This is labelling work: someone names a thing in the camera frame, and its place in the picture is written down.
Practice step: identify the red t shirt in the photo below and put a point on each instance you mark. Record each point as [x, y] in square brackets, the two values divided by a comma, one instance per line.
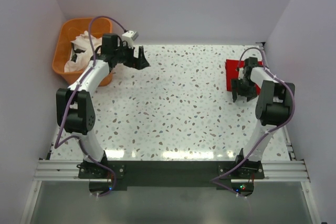
[232, 74]

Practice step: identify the white t shirt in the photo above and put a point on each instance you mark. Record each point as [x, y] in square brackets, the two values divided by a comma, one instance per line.
[80, 54]

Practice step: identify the orange plastic laundry basket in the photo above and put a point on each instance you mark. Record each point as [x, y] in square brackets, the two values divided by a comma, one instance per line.
[69, 31]

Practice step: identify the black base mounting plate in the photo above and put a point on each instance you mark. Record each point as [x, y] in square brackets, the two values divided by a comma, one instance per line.
[120, 175]

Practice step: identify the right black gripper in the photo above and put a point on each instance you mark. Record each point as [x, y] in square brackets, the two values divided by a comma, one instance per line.
[251, 94]

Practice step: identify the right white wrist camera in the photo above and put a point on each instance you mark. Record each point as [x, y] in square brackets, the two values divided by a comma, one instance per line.
[240, 72]

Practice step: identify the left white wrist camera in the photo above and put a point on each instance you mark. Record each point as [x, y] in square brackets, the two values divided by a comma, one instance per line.
[130, 36]

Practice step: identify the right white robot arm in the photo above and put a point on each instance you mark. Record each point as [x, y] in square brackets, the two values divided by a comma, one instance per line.
[274, 108]

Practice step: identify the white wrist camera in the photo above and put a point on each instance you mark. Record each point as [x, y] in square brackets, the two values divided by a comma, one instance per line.
[130, 36]
[240, 72]

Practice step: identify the aluminium frame rail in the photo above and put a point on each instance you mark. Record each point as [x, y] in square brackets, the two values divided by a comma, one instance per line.
[285, 194]

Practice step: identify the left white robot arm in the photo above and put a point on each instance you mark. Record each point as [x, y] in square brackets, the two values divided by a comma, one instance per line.
[75, 111]

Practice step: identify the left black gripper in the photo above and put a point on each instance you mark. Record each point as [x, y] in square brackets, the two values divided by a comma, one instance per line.
[135, 63]

